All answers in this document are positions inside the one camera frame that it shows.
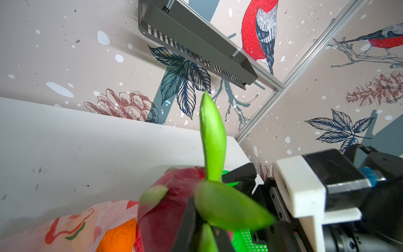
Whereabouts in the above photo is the red green dragon fruit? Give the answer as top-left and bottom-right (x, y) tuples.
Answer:
(137, 93), (276, 252)

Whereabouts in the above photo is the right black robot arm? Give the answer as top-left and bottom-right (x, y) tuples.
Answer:
(223, 144), (403, 252)

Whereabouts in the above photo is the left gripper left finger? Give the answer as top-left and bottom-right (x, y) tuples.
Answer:
(171, 197), (197, 252)

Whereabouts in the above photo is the pink plastic bag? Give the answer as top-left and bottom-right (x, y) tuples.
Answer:
(1, 200), (139, 252)

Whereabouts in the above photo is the green plastic basket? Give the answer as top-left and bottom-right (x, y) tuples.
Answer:
(222, 170), (268, 252)

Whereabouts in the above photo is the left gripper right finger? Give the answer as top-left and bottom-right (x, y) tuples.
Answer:
(212, 226), (235, 252)

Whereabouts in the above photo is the orange round fruit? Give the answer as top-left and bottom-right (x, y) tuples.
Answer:
(96, 218), (137, 252)

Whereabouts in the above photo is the black hanging wall basket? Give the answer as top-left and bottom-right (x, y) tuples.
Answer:
(138, 0), (258, 89)

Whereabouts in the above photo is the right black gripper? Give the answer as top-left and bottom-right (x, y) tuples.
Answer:
(232, 163), (302, 252)

